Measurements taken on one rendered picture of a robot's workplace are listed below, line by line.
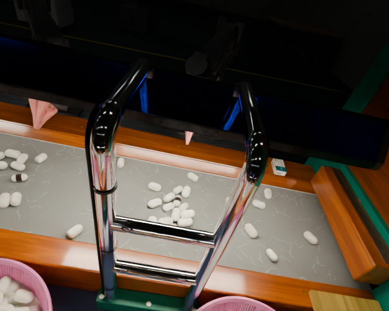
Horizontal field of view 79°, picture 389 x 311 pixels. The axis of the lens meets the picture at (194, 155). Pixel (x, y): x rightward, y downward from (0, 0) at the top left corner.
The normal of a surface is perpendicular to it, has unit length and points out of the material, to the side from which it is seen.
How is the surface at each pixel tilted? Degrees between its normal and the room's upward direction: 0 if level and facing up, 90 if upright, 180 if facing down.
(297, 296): 0
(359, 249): 90
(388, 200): 90
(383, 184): 90
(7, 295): 0
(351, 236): 90
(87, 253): 0
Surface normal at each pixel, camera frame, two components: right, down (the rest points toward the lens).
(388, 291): -0.98, -0.20
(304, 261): 0.20, -0.76
